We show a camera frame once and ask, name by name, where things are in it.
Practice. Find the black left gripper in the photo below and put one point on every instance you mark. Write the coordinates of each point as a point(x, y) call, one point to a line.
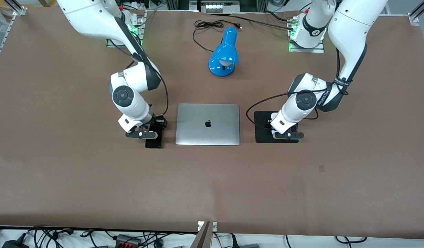
point(269, 122)

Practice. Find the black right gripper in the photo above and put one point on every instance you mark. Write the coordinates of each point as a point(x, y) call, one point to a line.
point(159, 123)

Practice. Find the black smartphone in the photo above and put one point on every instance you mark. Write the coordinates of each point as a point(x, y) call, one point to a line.
point(153, 142)

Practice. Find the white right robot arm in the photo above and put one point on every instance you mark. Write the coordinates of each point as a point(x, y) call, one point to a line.
point(95, 19)

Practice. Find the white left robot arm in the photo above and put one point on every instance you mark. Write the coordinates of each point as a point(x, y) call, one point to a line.
point(349, 32)

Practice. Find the black square mouse pad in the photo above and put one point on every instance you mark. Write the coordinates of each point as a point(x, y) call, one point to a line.
point(262, 132)

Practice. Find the small brown tape patch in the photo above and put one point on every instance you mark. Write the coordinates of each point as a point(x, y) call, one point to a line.
point(321, 168)

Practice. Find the silver closed laptop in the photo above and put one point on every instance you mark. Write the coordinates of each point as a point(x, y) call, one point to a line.
point(208, 124)

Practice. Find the blue desk lamp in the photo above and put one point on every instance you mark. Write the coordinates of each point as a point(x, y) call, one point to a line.
point(224, 55)

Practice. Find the black box with orange buttons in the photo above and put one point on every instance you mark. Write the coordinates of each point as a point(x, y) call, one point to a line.
point(128, 240)

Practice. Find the white power strip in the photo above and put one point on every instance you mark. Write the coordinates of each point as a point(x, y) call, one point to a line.
point(221, 6)

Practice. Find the black power adapter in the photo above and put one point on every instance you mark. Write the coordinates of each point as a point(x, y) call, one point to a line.
point(15, 244)

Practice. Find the aluminium corner extrusion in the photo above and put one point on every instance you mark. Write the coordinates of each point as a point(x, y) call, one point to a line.
point(418, 13)
point(17, 8)

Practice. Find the aluminium left arm base plate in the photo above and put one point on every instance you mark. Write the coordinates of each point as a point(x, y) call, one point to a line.
point(318, 50)

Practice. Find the aluminium right arm base plate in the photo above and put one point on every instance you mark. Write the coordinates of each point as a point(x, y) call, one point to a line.
point(141, 24)

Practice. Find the silver table edge bracket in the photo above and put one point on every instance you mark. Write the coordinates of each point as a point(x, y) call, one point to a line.
point(214, 226)

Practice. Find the grey camera stand post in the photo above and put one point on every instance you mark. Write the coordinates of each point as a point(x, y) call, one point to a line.
point(203, 237)

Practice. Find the perforated metal side rail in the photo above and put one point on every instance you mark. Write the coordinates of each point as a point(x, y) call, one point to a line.
point(4, 38)

